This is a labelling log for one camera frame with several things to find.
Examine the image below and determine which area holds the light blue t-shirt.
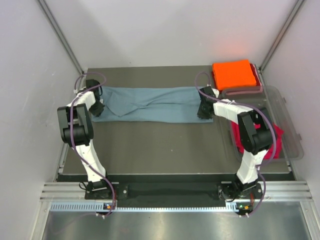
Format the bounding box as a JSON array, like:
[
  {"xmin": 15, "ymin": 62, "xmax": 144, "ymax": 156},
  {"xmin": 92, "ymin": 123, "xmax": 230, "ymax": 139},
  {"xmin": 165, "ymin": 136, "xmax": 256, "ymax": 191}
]
[{"xmin": 91, "ymin": 86, "xmax": 213, "ymax": 124}]

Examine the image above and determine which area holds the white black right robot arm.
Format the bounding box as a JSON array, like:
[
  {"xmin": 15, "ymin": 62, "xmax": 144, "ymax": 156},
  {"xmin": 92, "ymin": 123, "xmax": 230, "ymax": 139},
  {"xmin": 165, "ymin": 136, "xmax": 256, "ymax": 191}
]
[{"xmin": 197, "ymin": 85, "xmax": 277, "ymax": 200}]

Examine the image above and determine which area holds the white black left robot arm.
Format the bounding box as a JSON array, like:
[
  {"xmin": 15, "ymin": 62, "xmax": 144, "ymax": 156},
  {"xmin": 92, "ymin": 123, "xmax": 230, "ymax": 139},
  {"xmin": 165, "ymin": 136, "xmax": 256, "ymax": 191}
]
[{"xmin": 57, "ymin": 79, "xmax": 114, "ymax": 199}]

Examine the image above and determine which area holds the folded pink t-shirt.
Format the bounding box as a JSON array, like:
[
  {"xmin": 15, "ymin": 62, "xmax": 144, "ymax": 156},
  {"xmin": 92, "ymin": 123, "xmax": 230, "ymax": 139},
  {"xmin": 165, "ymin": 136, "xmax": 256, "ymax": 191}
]
[{"xmin": 222, "ymin": 72, "xmax": 263, "ymax": 96}]

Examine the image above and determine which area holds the folded orange t-shirt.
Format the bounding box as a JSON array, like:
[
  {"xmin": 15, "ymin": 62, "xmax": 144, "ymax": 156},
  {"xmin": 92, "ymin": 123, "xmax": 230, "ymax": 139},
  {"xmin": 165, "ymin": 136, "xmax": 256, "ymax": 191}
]
[{"xmin": 212, "ymin": 59, "xmax": 257, "ymax": 91}]

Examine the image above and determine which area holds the crumpled red t-shirt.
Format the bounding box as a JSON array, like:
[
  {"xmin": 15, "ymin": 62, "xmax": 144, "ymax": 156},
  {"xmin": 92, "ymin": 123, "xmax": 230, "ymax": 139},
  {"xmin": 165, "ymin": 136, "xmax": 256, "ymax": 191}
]
[{"xmin": 230, "ymin": 121, "xmax": 284, "ymax": 161}]

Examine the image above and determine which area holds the clear plastic bin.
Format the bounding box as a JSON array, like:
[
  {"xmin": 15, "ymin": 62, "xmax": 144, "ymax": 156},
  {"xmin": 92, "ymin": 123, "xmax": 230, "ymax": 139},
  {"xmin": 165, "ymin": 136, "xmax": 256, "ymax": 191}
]
[{"xmin": 221, "ymin": 86, "xmax": 304, "ymax": 163}]

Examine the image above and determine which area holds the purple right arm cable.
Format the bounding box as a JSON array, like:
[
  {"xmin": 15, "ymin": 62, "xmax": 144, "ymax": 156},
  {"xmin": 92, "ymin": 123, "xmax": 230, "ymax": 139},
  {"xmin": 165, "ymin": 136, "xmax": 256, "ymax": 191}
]
[{"xmin": 194, "ymin": 71, "xmax": 277, "ymax": 218}]

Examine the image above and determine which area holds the left vertical frame post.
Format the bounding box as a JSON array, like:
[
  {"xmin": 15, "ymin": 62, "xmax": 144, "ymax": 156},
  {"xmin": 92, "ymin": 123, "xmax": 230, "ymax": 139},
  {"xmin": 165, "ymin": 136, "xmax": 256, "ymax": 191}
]
[{"xmin": 35, "ymin": 0, "xmax": 85, "ymax": 75}]

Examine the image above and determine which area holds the vertical frame post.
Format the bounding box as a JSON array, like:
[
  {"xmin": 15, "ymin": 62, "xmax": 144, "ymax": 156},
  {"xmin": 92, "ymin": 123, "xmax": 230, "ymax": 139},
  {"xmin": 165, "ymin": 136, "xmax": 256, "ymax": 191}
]
[
  {"xmin": 258, "ymin": 0, "xmax": 307, "ymax": 74},
  {"xmin": 35, "ymin": 0, "xmax": 85, "ymax": 75}
]

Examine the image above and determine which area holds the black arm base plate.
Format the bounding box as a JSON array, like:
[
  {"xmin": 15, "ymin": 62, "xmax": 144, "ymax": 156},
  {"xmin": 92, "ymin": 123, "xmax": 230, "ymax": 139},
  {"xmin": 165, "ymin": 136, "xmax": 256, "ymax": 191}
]
[{"xmin": 83, "ymin": 180, "xmax": 262, "ymax": 200}]

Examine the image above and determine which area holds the right vertical frame post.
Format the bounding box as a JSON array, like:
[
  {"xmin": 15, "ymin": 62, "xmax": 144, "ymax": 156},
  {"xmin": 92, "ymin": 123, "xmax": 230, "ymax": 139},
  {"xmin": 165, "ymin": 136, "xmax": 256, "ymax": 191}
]
[{"xmin": 258, "ymin": 0, "xmax": 307, "ymax": 74}]

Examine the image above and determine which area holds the grey aluminium frame rail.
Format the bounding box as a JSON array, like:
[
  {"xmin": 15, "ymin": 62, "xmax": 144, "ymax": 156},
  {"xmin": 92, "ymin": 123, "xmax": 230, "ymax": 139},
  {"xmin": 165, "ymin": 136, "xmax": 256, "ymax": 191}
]
[{"xmin": 40, "ymin": 181, "xmax": 313, "ymax": 202}]

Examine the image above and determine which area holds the slotted grey cable duct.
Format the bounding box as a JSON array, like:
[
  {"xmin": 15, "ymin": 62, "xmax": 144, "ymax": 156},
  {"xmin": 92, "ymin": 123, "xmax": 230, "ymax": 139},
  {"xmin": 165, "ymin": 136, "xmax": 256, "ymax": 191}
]
[{"xmin": 50, "ymin": 202, "xmax": 250, "ymax": 213}]

